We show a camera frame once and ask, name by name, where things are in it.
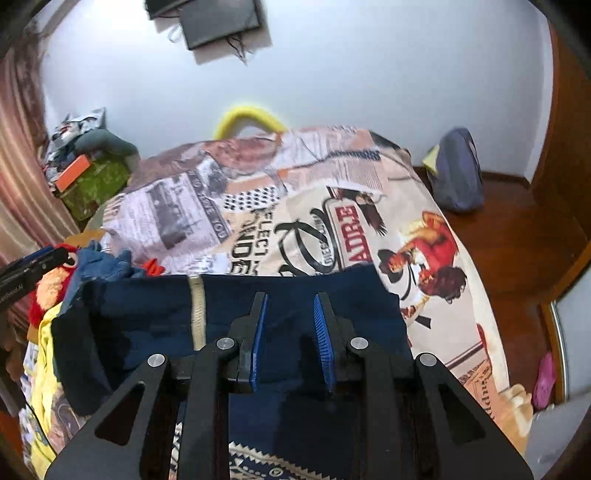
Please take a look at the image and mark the silver framed mirror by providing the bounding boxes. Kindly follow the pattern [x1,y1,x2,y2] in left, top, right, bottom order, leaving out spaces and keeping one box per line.
[540,272,591,403]

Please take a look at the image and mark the red plush toy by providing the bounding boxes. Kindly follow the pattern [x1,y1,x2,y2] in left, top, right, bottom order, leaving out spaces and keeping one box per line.
[28,244,81,326]

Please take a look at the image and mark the black wall television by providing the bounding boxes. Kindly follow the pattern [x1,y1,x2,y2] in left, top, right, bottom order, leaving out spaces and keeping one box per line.
[178,0,264,51]

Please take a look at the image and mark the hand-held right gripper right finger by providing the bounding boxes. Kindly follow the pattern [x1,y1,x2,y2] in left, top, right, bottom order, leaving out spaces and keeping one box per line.
[313,292,534,480]

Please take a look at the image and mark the blue denim jeans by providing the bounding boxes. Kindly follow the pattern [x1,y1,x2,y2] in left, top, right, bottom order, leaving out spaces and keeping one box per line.
[60,242,148,315]

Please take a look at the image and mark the silver patterned bag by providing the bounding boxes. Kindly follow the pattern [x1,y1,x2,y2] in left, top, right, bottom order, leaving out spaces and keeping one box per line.
[48,107,108,148]

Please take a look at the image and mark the dangling black cables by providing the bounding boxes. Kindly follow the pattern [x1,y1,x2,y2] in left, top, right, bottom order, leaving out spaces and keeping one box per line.
[224,34,256,66]

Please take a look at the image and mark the black wall box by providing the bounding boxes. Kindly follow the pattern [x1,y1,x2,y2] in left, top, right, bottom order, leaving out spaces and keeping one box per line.
[145,0,185,20]

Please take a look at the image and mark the orange box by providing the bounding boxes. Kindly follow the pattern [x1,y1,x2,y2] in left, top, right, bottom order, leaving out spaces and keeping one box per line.
[54,154,92,192]

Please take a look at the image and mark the pink slipper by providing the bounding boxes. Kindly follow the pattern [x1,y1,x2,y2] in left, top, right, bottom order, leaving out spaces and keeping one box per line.
[531,353,556,411]

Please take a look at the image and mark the newspaper print bedspread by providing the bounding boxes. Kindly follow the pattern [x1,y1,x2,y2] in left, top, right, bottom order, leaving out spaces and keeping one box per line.
[21,126,529,480]

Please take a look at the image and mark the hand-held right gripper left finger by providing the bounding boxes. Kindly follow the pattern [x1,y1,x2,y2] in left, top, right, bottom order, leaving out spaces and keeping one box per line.
[44,292,269,480]

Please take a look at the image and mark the yellow foam tube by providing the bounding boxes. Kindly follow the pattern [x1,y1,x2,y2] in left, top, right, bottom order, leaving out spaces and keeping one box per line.
[213,97,284,139]

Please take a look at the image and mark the navy patterned hoodie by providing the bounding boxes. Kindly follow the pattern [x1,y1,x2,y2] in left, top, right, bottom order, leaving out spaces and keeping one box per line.
[51,265,414,480]

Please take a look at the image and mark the beige fleece blanket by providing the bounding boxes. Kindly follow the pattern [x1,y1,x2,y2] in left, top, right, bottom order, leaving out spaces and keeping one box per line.
[494,383,534,455]

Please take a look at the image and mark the striped pink curtain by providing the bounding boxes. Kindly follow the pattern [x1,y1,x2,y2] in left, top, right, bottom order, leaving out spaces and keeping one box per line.
[0,37,80,324]

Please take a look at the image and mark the brown wooden door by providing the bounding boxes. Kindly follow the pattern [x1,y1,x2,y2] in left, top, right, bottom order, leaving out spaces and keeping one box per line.
[531,18,591,241]

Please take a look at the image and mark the pale yellow bag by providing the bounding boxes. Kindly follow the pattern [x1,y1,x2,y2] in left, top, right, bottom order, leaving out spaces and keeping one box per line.
[422,145,443,175]

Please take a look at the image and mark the yellow cloth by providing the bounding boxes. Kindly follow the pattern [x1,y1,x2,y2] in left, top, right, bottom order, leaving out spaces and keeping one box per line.
[28,307,70,467]

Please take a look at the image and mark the grey blue backpack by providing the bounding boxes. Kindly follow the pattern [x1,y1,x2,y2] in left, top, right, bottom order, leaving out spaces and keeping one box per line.
[434,127,485,213]

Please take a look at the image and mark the green patterned box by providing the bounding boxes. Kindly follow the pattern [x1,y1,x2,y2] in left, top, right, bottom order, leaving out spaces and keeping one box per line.
[62,154,132,222]

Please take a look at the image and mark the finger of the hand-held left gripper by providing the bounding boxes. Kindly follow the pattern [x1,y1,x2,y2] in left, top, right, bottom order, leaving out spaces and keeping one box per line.
[0,247,71,284]

